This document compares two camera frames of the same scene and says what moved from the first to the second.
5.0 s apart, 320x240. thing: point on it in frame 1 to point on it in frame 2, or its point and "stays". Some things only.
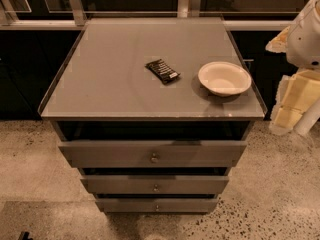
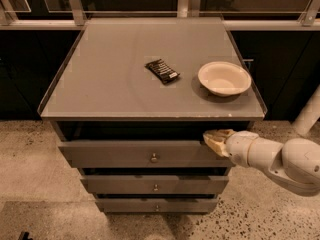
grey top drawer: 154,154 stays
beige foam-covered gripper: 304,39 to 238,146
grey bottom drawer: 157,205 stays
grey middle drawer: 156,184 stays
